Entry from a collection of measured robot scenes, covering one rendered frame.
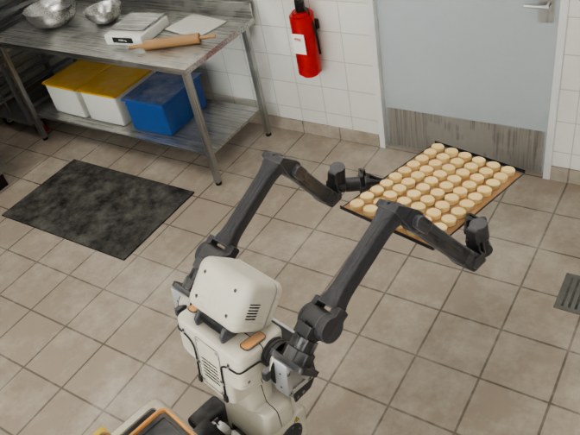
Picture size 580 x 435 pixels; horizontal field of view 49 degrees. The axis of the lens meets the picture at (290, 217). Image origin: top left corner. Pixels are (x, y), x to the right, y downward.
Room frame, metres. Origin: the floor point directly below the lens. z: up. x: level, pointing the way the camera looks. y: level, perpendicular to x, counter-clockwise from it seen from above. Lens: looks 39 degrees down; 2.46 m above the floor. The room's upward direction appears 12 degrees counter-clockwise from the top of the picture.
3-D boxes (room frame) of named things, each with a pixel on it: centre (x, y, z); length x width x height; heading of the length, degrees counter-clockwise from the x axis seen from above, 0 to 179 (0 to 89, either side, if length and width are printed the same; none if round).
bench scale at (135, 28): (4.16, 0.72, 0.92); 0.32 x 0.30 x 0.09; 147
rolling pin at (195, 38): (3.85, 0.48, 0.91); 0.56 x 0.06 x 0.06; 79
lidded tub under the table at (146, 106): (4.18, 0.68, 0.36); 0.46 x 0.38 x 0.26; 142
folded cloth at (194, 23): (4.09, 0.33, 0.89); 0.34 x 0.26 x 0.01; 39
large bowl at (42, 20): (4.70, 1.35, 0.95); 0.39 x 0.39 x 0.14
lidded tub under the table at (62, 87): (4.72, 1.34, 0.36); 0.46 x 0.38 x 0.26; 139
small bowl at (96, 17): (4.54, 0.96, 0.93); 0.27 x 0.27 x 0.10
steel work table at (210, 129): (4.37, 0.91, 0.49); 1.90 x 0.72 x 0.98; 50
